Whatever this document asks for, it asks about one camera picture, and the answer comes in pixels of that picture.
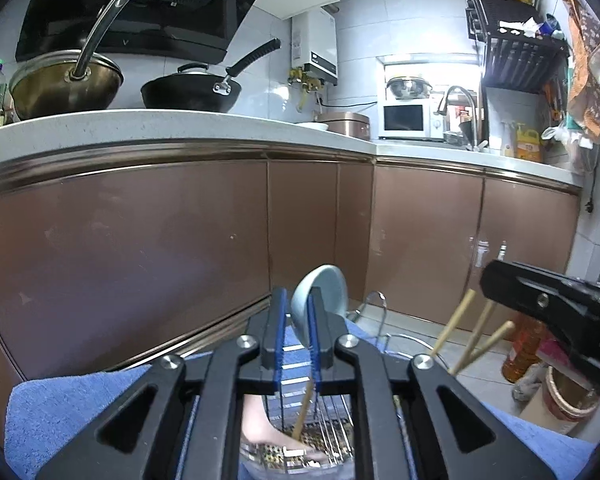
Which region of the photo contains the black wok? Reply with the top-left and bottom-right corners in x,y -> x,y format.
140,37 -> 282,113

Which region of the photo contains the steel mixing bowl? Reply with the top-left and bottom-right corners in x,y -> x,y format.
386,75 -> 433,101

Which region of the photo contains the metal kitchen faucet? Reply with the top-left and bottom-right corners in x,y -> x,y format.
437,85 -> 483,151

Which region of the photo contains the black range hood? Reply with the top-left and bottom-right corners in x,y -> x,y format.
15,0 -> 281,66

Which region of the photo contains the brown rice cooker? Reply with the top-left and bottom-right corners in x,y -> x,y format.
316,111 -> 372,140

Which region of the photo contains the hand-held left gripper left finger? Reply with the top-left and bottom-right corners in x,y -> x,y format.
35,287 -> 288,480

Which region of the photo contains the glass condiment bottle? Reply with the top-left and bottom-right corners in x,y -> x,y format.
0,59 -> 12,126

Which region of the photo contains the orange cooking oil bottle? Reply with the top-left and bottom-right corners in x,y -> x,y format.
501,312 -> 551,386

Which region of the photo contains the light blue ceramic spoon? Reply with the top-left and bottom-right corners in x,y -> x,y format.
290,265 -> 351,351

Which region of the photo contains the grey rag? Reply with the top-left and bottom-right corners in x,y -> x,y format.
512,362 -> 548,403

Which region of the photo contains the white spray bottle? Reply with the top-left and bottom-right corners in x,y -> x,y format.
500,119 -> 517,157

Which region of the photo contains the yellow detergent bottle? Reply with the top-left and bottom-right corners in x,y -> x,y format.
515,122 -> 545,163

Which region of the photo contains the blue towel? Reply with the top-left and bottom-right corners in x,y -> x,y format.
5,320 -> 596,480

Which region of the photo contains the white microwave oven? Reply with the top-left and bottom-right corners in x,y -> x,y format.
378,101 -> 446,142

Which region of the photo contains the metal wire utensil holder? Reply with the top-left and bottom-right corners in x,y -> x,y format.
265,290 -> 463,468

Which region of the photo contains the white water heater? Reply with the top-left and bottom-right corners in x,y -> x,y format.
290,7 -> 340,86

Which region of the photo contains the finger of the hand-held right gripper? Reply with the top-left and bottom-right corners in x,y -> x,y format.
480,258 -> 581,356

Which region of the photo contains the patterned sandal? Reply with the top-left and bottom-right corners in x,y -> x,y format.
240,439 -> 331,468

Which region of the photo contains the steel wok with lid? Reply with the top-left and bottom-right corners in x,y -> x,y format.
9,0 -> 136,121

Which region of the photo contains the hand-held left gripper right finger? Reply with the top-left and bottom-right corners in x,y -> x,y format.
310,287 -> 556,480

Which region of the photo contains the black dish rack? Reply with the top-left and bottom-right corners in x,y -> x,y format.
457,0 -> 571,95

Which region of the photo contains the white cloth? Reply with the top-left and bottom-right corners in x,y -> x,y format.
497,17 -> 546,36

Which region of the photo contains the round waste bin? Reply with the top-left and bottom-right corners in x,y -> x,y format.
540,365 -> 600,433

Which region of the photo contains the white plastic bag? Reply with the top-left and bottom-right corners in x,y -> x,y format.
542,125 -> 593,171

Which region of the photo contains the patterned hanging apron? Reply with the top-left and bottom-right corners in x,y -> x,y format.
562,0 -> 600,138

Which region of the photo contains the person's foot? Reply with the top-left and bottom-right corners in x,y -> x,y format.
240,395 -> 301,448

